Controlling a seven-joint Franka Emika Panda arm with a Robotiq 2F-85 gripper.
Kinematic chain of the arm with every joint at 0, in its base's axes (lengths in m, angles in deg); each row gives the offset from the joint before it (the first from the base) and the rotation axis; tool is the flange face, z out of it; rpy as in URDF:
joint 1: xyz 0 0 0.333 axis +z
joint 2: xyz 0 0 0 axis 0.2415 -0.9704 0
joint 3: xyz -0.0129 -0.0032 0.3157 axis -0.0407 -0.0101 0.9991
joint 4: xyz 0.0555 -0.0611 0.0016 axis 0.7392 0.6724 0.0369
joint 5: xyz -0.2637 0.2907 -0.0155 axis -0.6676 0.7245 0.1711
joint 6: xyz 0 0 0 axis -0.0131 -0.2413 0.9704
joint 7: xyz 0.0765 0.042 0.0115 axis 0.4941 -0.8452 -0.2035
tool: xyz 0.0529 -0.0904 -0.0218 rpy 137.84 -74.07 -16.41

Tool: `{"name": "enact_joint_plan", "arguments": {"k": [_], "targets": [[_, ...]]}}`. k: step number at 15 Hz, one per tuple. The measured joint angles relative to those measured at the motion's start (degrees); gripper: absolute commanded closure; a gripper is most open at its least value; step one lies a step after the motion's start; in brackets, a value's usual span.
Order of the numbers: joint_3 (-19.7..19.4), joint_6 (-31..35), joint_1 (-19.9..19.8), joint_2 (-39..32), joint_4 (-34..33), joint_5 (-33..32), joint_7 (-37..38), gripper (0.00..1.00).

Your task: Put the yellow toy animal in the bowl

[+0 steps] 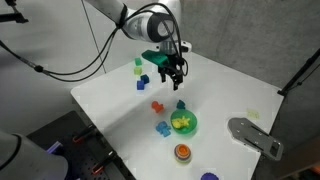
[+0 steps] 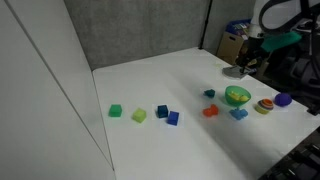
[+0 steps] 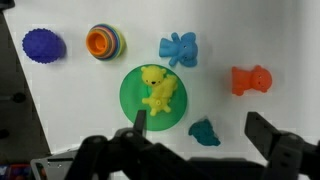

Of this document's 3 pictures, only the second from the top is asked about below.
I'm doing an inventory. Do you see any teal toy animal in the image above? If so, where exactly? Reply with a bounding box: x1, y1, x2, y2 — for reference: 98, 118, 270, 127
203, 88, 216, 99

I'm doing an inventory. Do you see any orange toy animal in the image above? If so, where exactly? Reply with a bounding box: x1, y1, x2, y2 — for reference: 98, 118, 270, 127
202, 103, 220, 118

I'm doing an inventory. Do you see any green plastic bowl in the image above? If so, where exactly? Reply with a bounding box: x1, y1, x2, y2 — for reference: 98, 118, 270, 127
224, 85, 252, 108

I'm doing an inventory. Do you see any light blue toy animal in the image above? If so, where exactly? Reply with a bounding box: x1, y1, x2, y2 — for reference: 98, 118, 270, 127
228, 107, 249, 121

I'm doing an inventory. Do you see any purple ball toy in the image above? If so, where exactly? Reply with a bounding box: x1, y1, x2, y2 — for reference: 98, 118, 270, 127
274, 92, 293, 108

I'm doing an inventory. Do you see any dark blue cube block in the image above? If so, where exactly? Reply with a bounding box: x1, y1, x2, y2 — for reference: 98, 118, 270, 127
156, 104, 169, 119

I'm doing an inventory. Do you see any bright blue cube block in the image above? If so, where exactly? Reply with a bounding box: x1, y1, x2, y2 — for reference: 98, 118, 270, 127
166, 110, 180, 127

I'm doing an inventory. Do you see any yellow-green cube block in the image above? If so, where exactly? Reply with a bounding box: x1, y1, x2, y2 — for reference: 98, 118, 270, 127
131, 107, 148, 124

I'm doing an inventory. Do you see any green cube block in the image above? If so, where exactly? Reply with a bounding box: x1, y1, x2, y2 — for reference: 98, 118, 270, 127
108, 103, 123, 118

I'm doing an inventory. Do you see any grey metal mounting plate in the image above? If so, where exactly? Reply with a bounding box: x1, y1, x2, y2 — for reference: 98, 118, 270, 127
221, 65, 250, 81

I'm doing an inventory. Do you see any black tripod pole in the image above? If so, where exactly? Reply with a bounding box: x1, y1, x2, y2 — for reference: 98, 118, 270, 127
198, 0, 214, 51

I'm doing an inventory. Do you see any brown cardboard box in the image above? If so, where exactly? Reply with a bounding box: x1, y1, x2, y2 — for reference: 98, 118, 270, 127
216, 30, 248, 66

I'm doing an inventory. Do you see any blue package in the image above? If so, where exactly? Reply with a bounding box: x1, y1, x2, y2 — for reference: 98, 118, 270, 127
225, 18, 252, 37

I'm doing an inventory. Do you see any green foam pad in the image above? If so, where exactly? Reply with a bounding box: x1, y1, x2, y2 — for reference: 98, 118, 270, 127
260, 31, 303, 53

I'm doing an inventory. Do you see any black office chair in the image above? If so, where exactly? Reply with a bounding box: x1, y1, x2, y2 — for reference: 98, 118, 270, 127
288, 49, 320, 98

